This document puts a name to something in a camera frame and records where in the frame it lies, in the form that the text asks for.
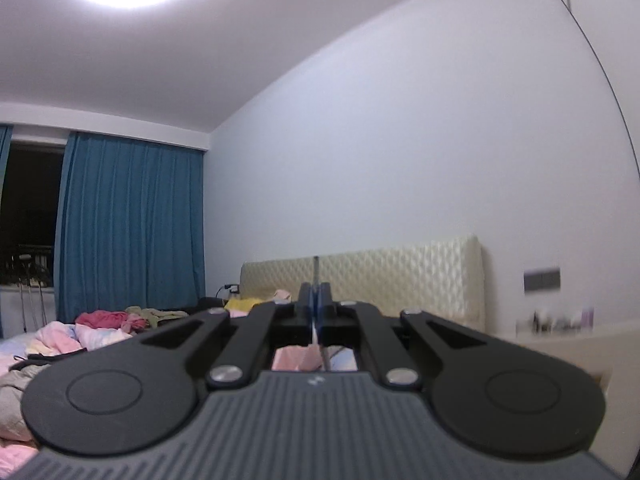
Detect grey wall switch panel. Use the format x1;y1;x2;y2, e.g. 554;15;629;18
523;268;561;292

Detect wooden nightstand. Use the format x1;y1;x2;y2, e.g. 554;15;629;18
520;327;615;401

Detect grey cloth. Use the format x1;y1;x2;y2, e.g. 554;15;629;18
0;365;51;441

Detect olive garment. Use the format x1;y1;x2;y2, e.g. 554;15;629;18
125;306;190;332

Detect small toiletry bottles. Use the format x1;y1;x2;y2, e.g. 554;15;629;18
516;310;583;335

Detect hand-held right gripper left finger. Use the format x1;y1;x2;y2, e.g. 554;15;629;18
141;282;317;390

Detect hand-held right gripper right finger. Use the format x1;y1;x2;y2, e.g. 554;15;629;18
316;282;489;390

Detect bed with lace bedspread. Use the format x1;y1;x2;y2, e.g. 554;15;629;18
0;234;485;461

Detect blue curtain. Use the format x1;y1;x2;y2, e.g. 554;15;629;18
54;131;207;325

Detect black strap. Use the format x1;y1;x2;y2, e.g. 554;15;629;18
10;352;81;372

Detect white shoelace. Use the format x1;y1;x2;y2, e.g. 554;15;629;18
311;256;326;372

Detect dark window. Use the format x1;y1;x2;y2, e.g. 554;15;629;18
0;142;68;288

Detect white wardrobe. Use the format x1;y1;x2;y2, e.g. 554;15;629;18
530;0;640;171

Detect red garment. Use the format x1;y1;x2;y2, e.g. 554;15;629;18
75;310;132;333

